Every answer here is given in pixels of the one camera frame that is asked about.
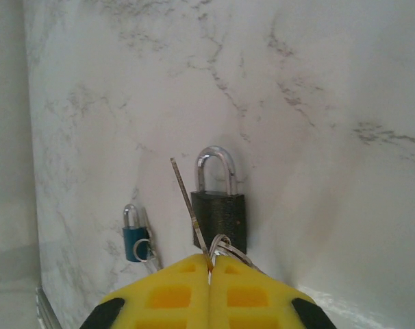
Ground black padlock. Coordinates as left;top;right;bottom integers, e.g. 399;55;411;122
190;145;247;255

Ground small blue padlock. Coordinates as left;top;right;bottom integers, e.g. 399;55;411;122
122;204;151;263

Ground small silver keys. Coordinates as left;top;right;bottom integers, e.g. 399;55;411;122
134;206;164;273

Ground aluminium table side rail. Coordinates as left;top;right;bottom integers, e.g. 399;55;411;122
35;286;63;329

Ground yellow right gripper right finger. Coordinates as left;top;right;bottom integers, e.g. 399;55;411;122
209;255;334;329

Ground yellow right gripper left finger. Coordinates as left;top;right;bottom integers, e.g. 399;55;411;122
79;253;212;329

